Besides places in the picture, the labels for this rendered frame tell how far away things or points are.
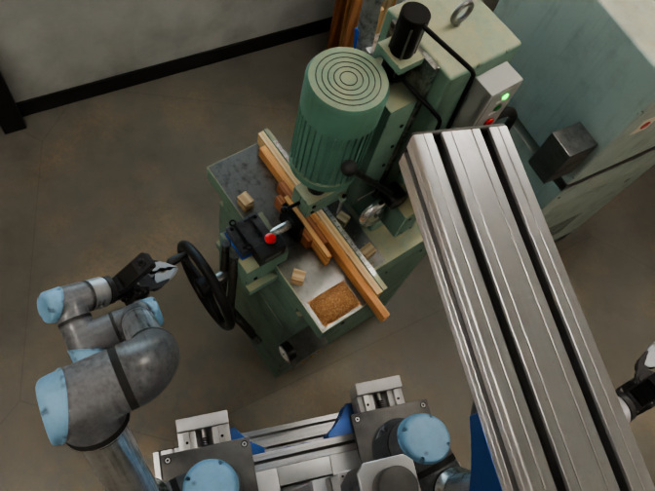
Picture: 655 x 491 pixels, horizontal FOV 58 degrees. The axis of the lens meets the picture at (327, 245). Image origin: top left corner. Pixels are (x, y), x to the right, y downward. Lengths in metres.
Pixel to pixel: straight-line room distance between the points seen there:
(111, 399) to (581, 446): 0.78
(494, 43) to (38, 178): 2.11
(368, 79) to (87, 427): 0.82
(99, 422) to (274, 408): 1.44
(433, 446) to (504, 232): 1.02
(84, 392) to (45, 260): 1.71
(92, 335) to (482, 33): 1.09
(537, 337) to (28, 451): 2.23
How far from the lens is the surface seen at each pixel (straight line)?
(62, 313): 1.47
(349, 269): 1.64
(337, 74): 1.24
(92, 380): 1.06
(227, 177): 1.78
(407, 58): 1.29
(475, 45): 1.38
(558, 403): 0.46
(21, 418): 2.56
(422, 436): 1.46
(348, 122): 1.21
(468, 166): 0.51
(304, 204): 1.58
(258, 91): 3.14
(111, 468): 1.21
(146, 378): 1.06
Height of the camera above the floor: 2.42
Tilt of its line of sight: 63 degrees down
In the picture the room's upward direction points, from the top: 21 degrees clockwise
